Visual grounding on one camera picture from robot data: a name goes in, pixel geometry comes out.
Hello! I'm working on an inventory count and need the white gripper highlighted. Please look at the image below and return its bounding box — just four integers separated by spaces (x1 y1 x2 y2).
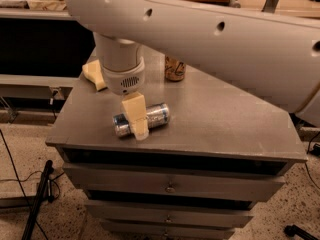
102 57 149 141

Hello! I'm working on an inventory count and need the silver blue redbull can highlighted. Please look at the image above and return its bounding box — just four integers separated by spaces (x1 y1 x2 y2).
113 103 170 137

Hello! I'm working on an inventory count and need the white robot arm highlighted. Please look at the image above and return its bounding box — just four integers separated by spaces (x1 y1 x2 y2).
65 0 320 126

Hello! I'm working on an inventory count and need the gold soda can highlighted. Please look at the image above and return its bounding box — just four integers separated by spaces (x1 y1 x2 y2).
165 56 186 82

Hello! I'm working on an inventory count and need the yellow sponge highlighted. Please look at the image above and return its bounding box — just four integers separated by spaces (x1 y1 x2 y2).
82 60 107 91

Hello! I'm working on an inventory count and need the grey drawer cabinet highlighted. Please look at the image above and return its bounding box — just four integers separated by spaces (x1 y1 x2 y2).
46 49 306 240

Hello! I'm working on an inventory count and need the black tripod leg left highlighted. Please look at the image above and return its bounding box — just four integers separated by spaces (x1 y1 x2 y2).
22 160 54 240

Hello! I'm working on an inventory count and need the black tripod foot right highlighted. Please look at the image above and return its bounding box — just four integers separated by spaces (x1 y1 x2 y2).
284 225 319 240

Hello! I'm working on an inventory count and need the black cable on floor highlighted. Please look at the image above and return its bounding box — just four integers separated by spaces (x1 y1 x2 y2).
0 128 51 240

